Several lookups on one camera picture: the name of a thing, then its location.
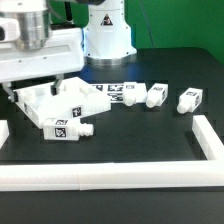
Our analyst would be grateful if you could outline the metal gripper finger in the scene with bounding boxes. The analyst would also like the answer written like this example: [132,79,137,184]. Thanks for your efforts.
[51,74,64,96]
[2,82,16,102]

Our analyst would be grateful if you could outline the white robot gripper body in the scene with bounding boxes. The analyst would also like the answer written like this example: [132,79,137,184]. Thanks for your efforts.
[0,17,84,83]

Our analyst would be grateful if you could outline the white square table top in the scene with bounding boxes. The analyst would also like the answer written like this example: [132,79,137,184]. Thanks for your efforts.
[16,77,111,129]

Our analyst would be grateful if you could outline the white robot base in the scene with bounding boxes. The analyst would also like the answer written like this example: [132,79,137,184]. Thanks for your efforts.
[83,0,137,66]

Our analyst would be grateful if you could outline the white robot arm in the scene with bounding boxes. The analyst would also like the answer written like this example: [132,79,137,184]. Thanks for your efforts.
[0,0,84,102]

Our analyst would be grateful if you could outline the paper sheet with markers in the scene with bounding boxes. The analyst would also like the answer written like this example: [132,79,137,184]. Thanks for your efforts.
[93,82,147,103]

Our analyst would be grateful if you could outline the white U-shaped obstacle fence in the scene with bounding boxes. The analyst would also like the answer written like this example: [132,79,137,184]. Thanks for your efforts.
[0,115,224,191]

